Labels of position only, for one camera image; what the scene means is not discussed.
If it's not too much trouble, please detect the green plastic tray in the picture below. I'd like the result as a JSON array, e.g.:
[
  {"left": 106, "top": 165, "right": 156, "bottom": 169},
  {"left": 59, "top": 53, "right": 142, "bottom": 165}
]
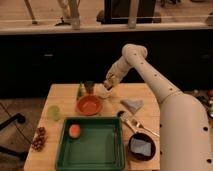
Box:
[{"left": 55, "top": 117, "right": 125, "bottom": 171}]

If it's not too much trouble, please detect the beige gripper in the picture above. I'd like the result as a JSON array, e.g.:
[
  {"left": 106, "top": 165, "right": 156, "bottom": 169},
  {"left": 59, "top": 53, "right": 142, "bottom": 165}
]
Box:
[{"left": 103, "top": 75, "right": 118, "bottom": 90}]

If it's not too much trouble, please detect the dark grey cup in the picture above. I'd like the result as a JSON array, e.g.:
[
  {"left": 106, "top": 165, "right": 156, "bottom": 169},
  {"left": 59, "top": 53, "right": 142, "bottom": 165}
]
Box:
[{"left": 84, "top": 81, "right": 95, "bottom": 94}]

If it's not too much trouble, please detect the orange peach fruit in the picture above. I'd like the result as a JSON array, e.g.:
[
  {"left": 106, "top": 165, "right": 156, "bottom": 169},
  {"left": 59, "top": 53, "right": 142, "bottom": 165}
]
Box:
[{"left": 69, "top": 124, "right": 81, "bottom": 138}]

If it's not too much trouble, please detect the orange bowl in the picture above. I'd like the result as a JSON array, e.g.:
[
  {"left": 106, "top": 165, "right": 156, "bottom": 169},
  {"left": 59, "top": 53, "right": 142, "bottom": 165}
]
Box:
[{"left": 76, "top": 95, "right": 102, "bottom": 116}]

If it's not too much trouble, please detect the blue sponge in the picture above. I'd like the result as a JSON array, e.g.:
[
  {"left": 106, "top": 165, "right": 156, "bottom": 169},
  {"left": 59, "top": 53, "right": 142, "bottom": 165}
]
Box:
[{"left": 130, "top": 138, "right": 151, "bottom": 156}]

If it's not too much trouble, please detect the silver fork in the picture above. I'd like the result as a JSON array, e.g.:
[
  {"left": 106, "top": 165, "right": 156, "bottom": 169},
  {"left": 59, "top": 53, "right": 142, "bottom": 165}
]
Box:
[{"left": 135, "top": 122, "right": 160, "bottom": 137}]

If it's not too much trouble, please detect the black chair base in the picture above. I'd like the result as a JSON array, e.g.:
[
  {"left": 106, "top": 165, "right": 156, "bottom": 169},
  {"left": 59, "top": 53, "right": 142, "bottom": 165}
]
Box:
[{"left": 0, "top": 113, "right": 28, "bottom": 161}]

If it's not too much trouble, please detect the red grape bunch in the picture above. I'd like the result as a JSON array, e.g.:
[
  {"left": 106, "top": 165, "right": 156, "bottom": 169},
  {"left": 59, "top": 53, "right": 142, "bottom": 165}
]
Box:
[{"left": 31, "top": 127, "right": 46, "bottom": 151}]

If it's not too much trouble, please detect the pastry brush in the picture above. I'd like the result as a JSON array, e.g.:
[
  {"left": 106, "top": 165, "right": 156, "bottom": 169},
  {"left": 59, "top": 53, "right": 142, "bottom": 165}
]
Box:
[{"left": 117, "top": 111, "right": 137, "bottom": 133}]

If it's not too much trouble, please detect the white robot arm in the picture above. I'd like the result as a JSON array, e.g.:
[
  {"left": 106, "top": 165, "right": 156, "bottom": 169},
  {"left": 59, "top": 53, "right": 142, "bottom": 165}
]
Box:
[{"left": 104, "top": 44, "right": 213, "bottom": 171}]

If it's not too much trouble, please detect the black frying pan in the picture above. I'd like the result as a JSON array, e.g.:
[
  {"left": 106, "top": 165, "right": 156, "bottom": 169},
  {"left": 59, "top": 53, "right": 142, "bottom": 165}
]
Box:
[{"left": 128, "top": 133, "right": 156, "bottom": 161}]

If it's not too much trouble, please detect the green plastic cup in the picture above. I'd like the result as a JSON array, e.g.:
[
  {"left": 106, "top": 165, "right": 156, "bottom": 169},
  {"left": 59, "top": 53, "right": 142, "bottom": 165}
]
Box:
[{"left": 47, "top": 105, "right": 60, "bottom": 121}]

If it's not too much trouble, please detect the grey folded cloth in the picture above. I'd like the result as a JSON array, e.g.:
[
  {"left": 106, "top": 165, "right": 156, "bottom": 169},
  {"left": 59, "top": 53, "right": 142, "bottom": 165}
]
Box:
[{"left": 120, "top": 99, "right": 143, "bottom": 114}]

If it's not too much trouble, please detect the black cabinet under window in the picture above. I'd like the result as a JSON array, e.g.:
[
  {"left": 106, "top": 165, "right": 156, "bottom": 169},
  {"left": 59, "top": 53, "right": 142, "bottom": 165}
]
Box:
[{"left": 96, "top": 0, "right": 161, "bottom": 24}]

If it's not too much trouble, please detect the white paper cup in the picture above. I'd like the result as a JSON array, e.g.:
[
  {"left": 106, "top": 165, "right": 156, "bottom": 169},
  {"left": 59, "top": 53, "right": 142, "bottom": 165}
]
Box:
[{"left": 96, "top": 84, "right": 110, "bottom": 99}]

